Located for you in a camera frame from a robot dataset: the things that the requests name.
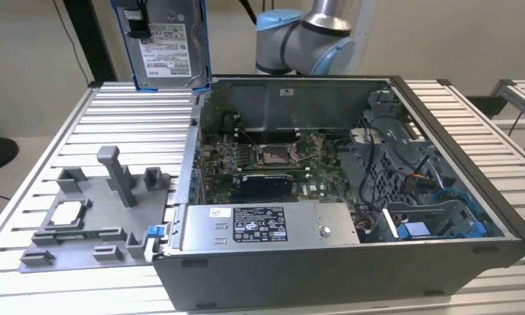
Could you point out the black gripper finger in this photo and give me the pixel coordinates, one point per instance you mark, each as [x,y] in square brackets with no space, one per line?
[141,23]

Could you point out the hard disk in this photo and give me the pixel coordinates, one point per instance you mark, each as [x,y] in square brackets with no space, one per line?
[170,49]

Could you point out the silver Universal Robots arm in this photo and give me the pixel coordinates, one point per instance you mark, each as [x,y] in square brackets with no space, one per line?
[306,42]

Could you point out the grey metal disk bay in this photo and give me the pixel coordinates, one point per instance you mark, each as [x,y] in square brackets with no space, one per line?
[393,170]

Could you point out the blue disk bay carrier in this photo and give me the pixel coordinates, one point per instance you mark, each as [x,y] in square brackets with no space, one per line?
[413,229]

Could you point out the CPU socket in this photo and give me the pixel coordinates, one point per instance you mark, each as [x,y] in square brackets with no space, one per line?
[274,155]

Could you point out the black graphics card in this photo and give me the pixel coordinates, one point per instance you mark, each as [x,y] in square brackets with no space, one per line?
[264,187]

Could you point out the silver CPU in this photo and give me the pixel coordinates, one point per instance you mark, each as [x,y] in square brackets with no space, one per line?
[68,213]

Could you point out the blue case latch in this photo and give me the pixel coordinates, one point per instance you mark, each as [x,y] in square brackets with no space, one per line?
[154,231]

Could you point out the grey parts rack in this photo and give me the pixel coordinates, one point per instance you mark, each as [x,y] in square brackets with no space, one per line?
[100,229]

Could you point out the green motherboard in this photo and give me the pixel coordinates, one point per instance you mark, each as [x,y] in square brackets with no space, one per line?
[324,183]

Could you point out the green RAM stick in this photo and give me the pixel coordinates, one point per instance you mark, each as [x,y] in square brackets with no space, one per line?
[80,235]

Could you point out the silver power supply unit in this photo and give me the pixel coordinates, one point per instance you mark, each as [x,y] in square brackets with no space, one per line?
[262,226]

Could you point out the black open PC case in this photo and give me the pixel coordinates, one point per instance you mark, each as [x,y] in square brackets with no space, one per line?
[332,279]

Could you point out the metal slat side table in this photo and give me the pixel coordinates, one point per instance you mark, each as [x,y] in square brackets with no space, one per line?
[522,98]

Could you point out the black stand post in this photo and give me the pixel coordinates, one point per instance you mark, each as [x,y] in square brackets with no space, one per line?
[93,39]

